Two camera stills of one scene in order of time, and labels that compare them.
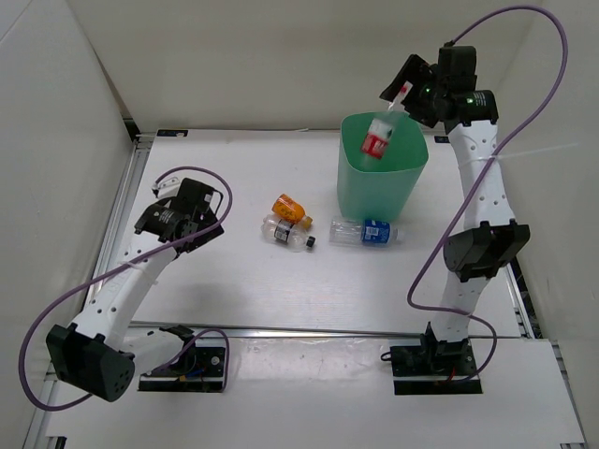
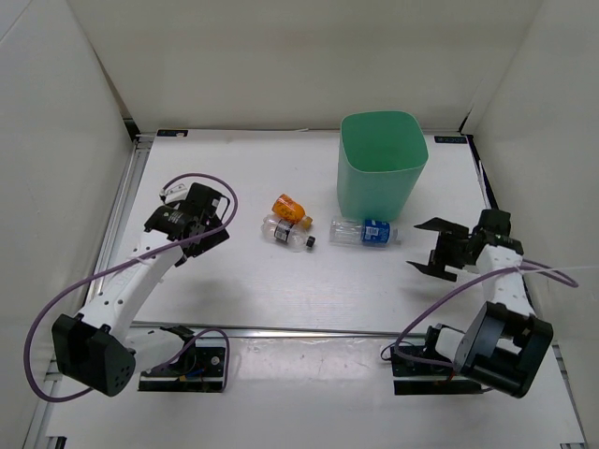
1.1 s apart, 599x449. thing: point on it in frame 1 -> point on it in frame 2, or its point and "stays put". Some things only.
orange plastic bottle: [285, 208] stays put
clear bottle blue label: [372, 233] stays put
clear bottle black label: [290, 235] stays put
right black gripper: [414, 67] -> [438, 259]
